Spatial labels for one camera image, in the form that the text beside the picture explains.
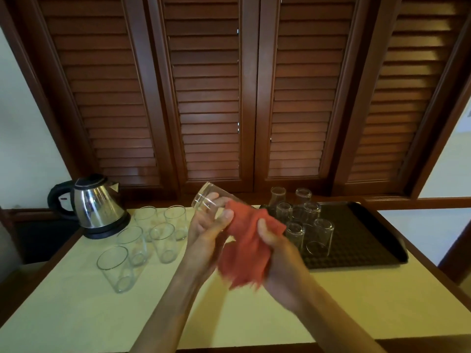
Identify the brown louvered wooden shutter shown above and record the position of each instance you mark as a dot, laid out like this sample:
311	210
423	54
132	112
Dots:
305	88
106	88
403	88
206	88

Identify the brown wooden wall rail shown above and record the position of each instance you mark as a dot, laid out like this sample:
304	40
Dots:
423	203

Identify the dark brown textured tray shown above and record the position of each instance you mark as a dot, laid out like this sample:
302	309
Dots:
364	238

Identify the person's right forearm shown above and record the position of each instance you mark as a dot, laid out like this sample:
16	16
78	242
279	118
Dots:
338	327

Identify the person's right hand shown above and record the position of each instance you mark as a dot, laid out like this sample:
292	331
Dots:
290	275

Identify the group of clear glasses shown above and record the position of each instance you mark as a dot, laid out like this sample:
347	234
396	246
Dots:
163	246

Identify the steel electric kettle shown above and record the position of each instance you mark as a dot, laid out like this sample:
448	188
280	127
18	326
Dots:
110	231
97	207

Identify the person's left forearm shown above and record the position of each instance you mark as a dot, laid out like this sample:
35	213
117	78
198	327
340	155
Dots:
162	319

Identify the red cloth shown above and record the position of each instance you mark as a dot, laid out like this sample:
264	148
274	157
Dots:
246	249

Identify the person's left hand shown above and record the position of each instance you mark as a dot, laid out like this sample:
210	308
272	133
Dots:
202	246

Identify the brown wooden door frame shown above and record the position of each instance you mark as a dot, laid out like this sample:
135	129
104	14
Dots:
458	253

